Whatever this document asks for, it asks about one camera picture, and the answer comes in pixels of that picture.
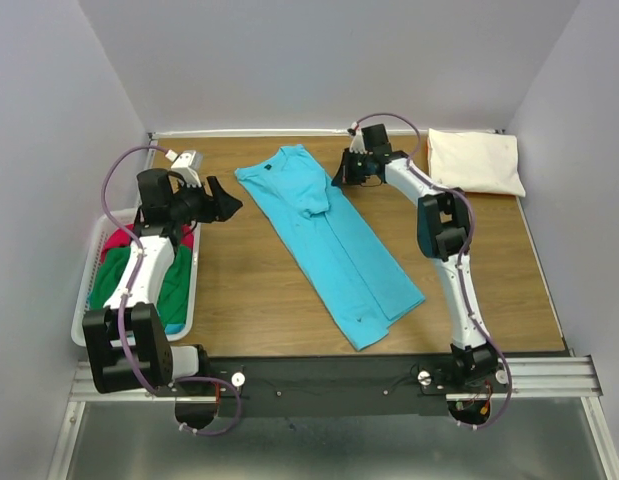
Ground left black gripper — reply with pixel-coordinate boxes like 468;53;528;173
170;175;244;225

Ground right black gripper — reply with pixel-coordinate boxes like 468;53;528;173
331;148;372;187

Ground cyan polo t shirt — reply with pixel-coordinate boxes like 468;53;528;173
235;145;425;351

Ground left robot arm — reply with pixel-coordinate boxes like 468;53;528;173
82;169;243;395

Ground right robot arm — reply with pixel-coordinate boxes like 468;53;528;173
332;122;512;392

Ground green t shirt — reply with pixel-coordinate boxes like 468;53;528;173
89;245;192;328

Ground red t shirt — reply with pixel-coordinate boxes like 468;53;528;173
100;225;194;263

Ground white plastic laundry basket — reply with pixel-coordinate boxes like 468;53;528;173
71;209;200;348

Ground folded white t shirt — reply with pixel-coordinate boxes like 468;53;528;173
427;129;526;198

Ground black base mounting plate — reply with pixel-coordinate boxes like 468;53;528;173
173;354;510;419

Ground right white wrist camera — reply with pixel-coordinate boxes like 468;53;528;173
347;122;366;154

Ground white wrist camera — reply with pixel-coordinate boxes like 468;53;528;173
347;122;366;154
165;150;203;189

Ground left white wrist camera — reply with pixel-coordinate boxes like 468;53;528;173
165;150;203;189

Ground aluminium frame rail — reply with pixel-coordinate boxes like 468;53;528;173
49;356;610;479

